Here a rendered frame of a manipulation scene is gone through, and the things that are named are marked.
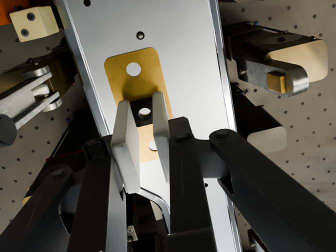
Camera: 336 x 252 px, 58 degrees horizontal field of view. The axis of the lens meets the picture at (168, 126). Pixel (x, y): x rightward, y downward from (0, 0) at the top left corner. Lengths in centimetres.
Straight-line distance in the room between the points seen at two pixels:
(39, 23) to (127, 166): 29
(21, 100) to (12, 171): 58
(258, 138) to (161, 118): 40
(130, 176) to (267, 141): 43
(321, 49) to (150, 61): 32
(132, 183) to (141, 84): 8
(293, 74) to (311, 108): 53
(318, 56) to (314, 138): 51
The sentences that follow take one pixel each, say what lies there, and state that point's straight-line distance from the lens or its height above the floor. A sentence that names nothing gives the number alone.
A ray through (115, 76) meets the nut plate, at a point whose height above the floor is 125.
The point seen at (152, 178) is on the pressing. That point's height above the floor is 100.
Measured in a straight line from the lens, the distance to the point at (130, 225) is 62.
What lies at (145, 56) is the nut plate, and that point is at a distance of 21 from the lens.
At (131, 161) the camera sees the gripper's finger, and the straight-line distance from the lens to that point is 15.
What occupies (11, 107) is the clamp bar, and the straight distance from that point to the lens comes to 37.
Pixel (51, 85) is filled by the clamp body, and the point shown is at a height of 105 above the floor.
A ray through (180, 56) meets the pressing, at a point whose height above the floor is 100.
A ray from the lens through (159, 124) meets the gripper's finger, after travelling 15.
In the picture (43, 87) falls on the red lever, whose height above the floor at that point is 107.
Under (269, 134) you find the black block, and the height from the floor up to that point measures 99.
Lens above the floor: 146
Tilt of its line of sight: 67 degrees down
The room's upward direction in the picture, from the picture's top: 169 degrees clockwise
